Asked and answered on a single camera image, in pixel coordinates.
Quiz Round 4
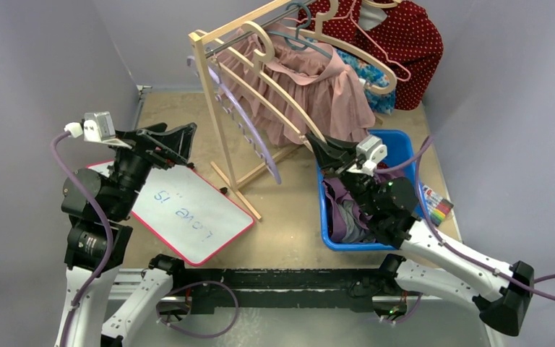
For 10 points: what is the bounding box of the purple pleated skirt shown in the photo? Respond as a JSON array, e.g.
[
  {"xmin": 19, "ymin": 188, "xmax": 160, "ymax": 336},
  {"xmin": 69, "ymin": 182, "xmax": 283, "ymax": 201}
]
[{"xmin": 322, "ymin": 178, "xmax": 378, "ymax": 244}]

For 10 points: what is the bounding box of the cream wooden hanger front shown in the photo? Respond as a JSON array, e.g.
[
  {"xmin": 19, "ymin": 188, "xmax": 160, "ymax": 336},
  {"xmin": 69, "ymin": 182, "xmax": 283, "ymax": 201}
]
[{"xmin": 192, "ymin": 21, "xmax": 327, "ymax": 148}]

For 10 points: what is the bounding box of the metal rack rod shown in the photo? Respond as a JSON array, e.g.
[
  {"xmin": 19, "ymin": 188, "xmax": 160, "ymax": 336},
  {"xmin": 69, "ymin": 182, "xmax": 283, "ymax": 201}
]
[{"xmin": 189, "ymin": 1, "xmax": 312, "ymax": 59}]

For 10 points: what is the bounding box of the cream wooden hanger rear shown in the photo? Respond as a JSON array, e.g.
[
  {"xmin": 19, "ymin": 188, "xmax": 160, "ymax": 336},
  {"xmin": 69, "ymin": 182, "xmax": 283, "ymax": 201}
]
[{"xmin": 295, "ymin": 1, "xmax": 397, "ymax": 93}]

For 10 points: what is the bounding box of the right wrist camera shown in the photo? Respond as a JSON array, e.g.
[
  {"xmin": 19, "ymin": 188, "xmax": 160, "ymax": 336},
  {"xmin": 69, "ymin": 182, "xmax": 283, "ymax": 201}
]
[{"xmin": 347, "ymin": 134, "xmax": 387, "ymax": 176}]

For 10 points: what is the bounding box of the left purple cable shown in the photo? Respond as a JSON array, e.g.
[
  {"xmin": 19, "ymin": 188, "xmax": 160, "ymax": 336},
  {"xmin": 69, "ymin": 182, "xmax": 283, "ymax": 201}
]
[{"xmin": 50, "ymin": 132, "xmax": 116, "ymax": 347}]

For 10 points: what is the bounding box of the blue floral garment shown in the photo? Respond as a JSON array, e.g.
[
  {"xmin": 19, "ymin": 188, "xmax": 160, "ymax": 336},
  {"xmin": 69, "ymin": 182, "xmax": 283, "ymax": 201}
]
[{"xmin": 336, "ymin": 48, "xmax": 396, "ymax": 114}]

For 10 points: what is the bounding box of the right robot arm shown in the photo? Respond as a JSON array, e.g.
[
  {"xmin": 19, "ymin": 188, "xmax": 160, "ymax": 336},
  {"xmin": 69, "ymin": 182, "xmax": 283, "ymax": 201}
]
[{"xmin": 306, "ymin": 132, "xmax": 534, "ymax": 336}]

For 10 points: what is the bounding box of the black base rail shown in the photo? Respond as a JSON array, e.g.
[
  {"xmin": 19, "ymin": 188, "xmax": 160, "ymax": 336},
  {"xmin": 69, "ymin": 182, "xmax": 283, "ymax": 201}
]
[{"xmin": 166, "ymin": 256, "xmax": 419, "ymax": 317}]

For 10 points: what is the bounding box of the marker pen pack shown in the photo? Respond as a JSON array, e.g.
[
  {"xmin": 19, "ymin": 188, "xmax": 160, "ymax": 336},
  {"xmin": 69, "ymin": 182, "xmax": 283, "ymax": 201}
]
[{"xmin": 421, "ymin": 184, "xmax": 454, "ymax": 226}]

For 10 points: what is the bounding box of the pink pleated skirt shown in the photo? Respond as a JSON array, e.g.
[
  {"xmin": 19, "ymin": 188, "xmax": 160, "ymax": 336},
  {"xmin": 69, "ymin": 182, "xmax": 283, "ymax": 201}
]
[{"xmin": 218, "ymin": 23, "xmax": 376, "ymax": 146}]

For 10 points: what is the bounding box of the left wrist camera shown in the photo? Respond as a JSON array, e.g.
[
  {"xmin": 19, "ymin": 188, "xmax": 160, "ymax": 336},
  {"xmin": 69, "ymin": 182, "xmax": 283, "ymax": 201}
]
[{"xmin": 64, "ymin": 111, "xmax": 132, "ymax": 149}]

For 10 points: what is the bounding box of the wooden clothes rack frame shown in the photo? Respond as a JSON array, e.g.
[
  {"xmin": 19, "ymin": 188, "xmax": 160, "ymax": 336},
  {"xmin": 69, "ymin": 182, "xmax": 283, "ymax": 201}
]
[{"xmin": 187, "ymin": 0, "xmax": 307, "ymax": 222}]

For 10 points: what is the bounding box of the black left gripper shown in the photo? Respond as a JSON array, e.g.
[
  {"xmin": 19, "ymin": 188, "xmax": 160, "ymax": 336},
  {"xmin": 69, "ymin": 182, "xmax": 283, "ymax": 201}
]
[{"xmin": 108, "ymin": 121, "xmax": 196, "ymax": 217}]

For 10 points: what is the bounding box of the pink wire hanger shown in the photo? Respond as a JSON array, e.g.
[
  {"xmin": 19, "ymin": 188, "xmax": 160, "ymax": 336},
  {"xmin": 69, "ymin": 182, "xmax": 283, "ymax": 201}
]
[{"xmin": 340, "ymin": 0, "xmax": 411, "ymax": 82}]

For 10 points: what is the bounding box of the teal hanger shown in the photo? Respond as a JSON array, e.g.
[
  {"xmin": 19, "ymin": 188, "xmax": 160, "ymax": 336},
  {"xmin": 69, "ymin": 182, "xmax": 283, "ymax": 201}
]
[{"xmin": 267, "ymin": 1, "xmax": 332, "ymax": 59}]

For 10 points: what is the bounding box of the red polka dot dress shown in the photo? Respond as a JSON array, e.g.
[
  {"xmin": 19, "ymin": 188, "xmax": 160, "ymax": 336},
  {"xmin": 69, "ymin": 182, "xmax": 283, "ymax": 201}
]
[{"xmin": 298, "ymin": 0, "xmax": 445, "ymax": 111}]

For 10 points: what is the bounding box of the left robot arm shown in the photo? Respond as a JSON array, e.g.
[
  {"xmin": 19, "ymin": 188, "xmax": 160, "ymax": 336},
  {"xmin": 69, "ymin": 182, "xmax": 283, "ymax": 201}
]
[{"xmin": 50, "ymin": 122, "xmax": 197, "ymax": 346}]

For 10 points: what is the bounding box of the red-edged whiteboard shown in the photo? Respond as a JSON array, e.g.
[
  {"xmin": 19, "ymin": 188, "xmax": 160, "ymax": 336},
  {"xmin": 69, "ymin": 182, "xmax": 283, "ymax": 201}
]
[{"xmin": 85, "ymin": 160, "xmax": 255, "ymax": 267}]

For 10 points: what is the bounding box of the blue plastic bin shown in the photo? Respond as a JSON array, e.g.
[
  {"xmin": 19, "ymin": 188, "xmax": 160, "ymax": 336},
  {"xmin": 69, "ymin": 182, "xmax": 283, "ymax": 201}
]
[{"xmin": 317, "ymin": 129, "xmax": 422, "ymax": 252}]

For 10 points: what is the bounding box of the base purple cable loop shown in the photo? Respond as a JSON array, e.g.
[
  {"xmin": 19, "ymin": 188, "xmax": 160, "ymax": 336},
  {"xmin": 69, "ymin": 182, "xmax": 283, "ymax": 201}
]
[{"xmin": 155, "ymin": 280, "xmax": 240, "ymax": 340}]

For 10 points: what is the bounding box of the cream wooden hanger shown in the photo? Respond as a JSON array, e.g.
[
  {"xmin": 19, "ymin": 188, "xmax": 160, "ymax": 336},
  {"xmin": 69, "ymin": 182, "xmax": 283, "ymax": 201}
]
[
  {"xmin": 295, "ymin": 1, "xmax": 397, "ymax": 93},
  {"xmin": 192, "ymin": 21, "xmax": 327, "ymax": 148}
]

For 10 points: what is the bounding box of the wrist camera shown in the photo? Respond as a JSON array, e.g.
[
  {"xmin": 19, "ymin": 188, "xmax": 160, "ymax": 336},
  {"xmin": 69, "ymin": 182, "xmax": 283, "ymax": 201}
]
[
  {"xmin": 347, "ymin": 134, "xmax": 387, "ymax": 176},
  {"xmin": 64, "ymin": 111, "xmax": 132, "ymax": 149}
]

